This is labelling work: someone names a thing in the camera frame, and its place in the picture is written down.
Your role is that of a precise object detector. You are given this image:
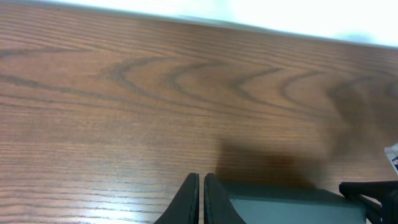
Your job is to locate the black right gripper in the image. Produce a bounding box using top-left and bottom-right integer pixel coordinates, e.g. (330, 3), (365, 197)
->
(339, 181), (397, 224)

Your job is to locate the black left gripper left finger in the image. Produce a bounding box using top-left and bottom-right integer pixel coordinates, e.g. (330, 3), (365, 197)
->
(154, 173), (200, 224)

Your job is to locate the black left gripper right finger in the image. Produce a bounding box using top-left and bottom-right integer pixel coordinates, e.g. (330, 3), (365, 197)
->
(204, 173), (246, 224)

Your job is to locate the black open gift box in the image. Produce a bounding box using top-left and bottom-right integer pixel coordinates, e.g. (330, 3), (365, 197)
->
(222, 182), (366, 224)

